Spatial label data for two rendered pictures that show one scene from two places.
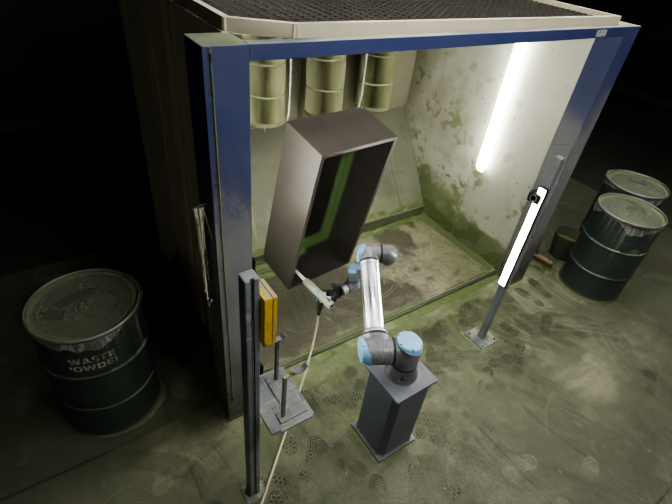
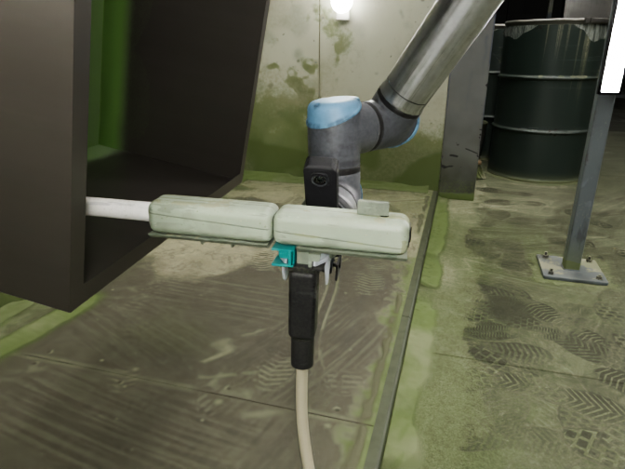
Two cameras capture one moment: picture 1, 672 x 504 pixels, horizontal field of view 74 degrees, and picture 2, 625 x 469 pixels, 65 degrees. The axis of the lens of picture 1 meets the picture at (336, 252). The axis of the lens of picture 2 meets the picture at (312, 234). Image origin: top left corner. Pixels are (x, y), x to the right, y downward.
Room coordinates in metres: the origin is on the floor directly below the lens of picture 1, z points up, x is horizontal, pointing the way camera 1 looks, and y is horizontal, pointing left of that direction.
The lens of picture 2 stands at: (1.87, 0.37, 0.74)
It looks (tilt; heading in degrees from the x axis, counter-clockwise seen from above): 21 degrees down; 325
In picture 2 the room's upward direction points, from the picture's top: straight up
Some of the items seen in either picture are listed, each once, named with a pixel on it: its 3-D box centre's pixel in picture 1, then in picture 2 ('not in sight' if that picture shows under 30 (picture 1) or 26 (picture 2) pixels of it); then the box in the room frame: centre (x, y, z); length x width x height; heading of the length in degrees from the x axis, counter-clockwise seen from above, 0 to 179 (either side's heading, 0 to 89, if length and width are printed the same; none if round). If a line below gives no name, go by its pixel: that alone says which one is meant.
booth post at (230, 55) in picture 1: (229, 276); not in sight; (1.72, 0.53, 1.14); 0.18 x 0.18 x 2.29; 38
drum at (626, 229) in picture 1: (608, 249); (545, 100); (3.56, -2.53, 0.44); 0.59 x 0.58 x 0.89; 143
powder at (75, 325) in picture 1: (84, 304); not in sight; (1.66, 1.32, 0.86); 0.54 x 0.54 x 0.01
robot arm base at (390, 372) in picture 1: (402, 366); not in sight; (1.67, -0.46, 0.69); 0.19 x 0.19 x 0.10
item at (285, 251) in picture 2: not in sight; (285, 251); (2.33, 0.08, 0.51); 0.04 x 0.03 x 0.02; 134
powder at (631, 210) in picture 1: (631, 211); not in sight; (3.56, -2.53, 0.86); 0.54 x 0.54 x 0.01
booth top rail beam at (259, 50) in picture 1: (488, 37); not in sight; (2.57, -0.64, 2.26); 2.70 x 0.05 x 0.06; 128
